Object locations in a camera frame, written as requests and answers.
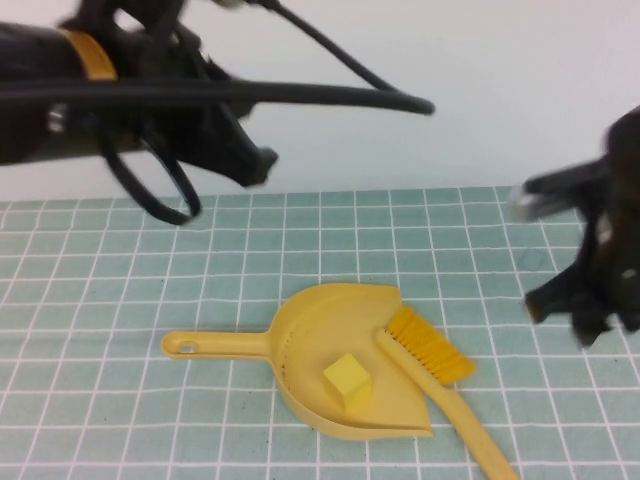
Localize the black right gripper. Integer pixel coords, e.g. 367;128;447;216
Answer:
524;198;640;350

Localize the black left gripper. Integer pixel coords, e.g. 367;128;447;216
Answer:
113;27;279;190

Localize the yellow hand brush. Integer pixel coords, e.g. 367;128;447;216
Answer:
375;305;521;480

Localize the yellow plastic dustpan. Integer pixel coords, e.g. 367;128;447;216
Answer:
160;282;434;442

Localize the small yellow cube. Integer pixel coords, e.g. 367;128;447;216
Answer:
322;352;373;414

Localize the green white-grid tablecloth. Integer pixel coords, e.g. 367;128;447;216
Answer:
0;184;640;480

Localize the black left camera cable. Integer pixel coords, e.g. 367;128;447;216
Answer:
0;0;436;227

